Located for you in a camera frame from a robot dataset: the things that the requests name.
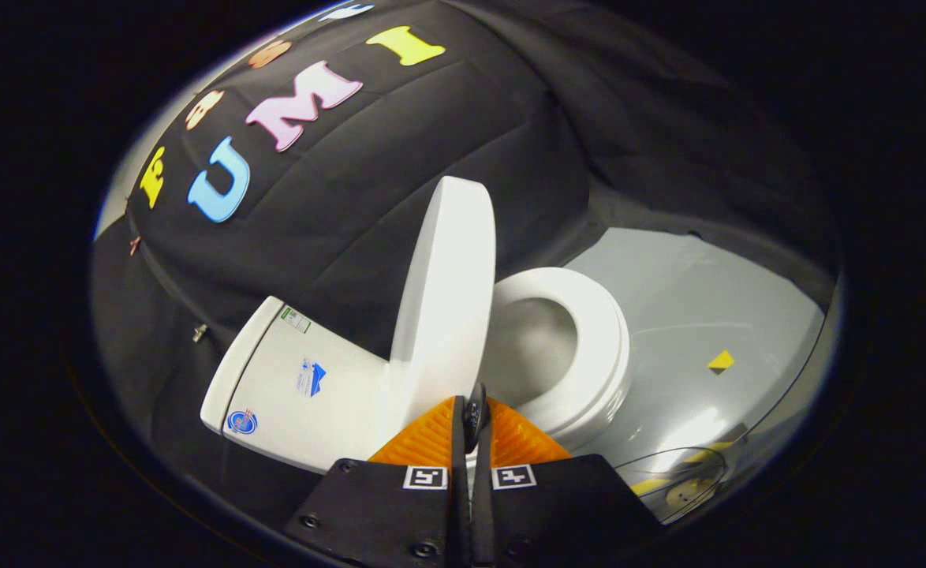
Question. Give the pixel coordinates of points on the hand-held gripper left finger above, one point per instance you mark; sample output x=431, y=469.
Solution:
x=400, y=513

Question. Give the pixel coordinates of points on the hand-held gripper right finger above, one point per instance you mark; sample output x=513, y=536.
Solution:
x=550, y=513

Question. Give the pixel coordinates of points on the white toilet with tank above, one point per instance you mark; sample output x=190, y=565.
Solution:
x=305, y=410

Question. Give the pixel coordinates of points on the white toilet seat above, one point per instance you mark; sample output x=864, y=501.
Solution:
x=601, y=339

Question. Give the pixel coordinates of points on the clear round plastic container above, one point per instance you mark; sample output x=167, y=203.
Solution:
x=700, y=505

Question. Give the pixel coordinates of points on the small silver clip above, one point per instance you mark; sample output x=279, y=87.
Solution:
x=199, y=332

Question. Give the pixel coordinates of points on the black backdrop cloth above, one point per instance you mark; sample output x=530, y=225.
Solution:
x=368, y=173

